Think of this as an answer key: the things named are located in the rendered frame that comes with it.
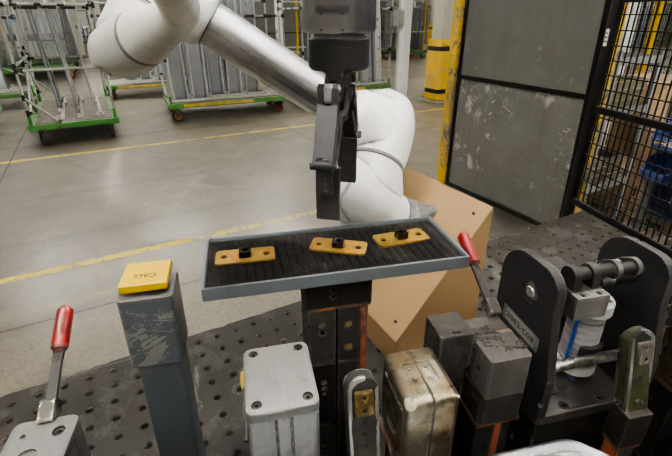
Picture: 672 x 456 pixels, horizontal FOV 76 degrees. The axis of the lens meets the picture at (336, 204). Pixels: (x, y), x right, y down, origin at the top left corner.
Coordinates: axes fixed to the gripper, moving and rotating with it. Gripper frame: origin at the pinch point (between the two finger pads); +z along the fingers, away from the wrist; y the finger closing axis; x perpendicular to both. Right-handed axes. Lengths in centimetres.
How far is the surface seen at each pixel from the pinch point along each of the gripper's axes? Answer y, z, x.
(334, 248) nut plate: 0.9, 8.9, -0.4
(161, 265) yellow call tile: 9.7, 9.2, -23.2
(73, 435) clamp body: 28.5, 19.6, -24.1
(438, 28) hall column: -782, -2, 31
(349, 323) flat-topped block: 3.4, 20.2, 2.4
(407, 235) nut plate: -4.3, 8.3, 10.0
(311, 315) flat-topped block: 6.0, 17.5, -2.8
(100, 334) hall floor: -90, 125, -140
